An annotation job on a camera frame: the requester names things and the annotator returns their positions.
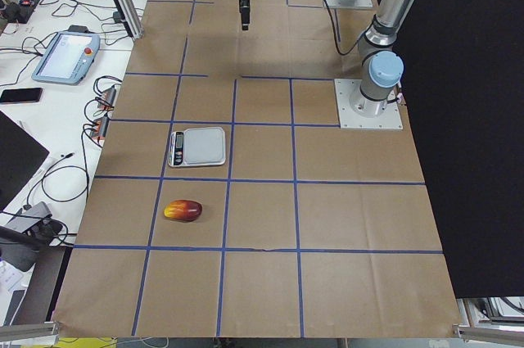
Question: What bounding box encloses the red yellow mango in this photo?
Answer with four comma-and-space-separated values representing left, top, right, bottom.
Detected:
163, 200, 203, 222

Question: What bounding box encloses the silver digital kitchen scale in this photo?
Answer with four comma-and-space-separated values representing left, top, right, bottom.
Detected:
168, 127, 226, 168

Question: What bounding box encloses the black orange connector block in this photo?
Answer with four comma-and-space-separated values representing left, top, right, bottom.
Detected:
96, 85, 117, 111
89, 115, 110, 142

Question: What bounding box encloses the blue teach pendant tablet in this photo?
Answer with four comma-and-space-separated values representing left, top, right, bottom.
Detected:
31, 31, 100, 85

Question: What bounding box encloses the brown paper table mat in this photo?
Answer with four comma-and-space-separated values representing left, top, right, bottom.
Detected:
53, 0, 460, 337

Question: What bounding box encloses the black curtain backdrop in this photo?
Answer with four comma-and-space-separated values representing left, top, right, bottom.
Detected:
395, 0, 523, 297

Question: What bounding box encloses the black electronics box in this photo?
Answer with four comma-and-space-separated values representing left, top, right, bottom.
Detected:
1, 0, 40, 24

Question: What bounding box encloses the black smartphone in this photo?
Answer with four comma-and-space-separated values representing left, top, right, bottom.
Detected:
0, 88, 43, 104

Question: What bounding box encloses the grey usb hub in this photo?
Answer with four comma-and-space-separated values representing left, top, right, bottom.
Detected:
5, 201, 52, 233

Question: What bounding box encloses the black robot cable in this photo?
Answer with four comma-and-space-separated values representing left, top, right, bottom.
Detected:
309, 0, 365, 56

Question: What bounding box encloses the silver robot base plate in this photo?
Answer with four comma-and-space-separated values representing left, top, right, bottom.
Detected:
334, 79, 403, 131

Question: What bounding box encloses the aluminium frame rail left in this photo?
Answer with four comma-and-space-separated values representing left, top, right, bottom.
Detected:
0, 322, 60, 342

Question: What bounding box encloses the aluminium frame rail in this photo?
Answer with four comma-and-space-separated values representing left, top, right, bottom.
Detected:
0, 322, 60, 342
453, 325, 524, 347

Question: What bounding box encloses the aluminium frame rail right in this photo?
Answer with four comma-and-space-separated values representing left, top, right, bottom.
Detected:
453, 325, 524, 347

